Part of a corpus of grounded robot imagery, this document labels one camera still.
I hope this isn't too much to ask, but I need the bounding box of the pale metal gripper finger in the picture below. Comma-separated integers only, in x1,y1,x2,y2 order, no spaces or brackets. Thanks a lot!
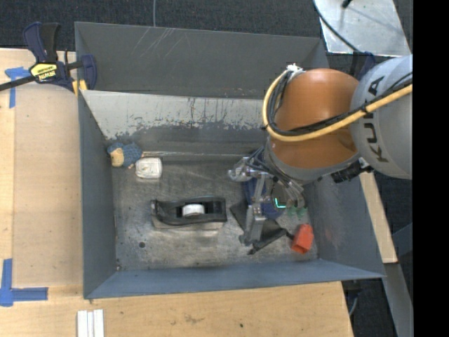
239,204,263,246
248,217,270,251

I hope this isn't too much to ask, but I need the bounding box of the black flat thing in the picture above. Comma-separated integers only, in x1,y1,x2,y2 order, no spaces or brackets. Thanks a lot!
229,201,293,256

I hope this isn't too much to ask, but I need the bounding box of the dark blue thing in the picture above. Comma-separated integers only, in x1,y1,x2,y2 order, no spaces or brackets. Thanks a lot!
241,179,284,221

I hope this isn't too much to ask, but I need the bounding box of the orange-red block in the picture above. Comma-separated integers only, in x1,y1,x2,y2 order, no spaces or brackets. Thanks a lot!
290,223,315,255

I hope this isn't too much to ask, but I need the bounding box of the grey metal bin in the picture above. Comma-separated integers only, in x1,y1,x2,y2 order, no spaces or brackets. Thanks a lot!
73,21,387,300

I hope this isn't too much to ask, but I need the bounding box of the black tape dispenser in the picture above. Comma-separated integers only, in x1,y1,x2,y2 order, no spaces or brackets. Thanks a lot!
150,196,229,230

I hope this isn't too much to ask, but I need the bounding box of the white packet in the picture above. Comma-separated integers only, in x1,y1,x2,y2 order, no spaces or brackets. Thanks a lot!
134,157,163,180

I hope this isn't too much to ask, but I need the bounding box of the blue toy animal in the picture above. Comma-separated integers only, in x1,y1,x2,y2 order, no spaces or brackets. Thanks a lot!
106,141,143,170

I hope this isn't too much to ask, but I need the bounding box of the pale wood board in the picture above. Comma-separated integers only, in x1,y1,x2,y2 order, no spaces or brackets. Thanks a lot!
12,82,85,289

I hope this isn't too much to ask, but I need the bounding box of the black cylinder on white bracket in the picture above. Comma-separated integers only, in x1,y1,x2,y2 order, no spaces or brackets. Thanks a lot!
331,159,373,184

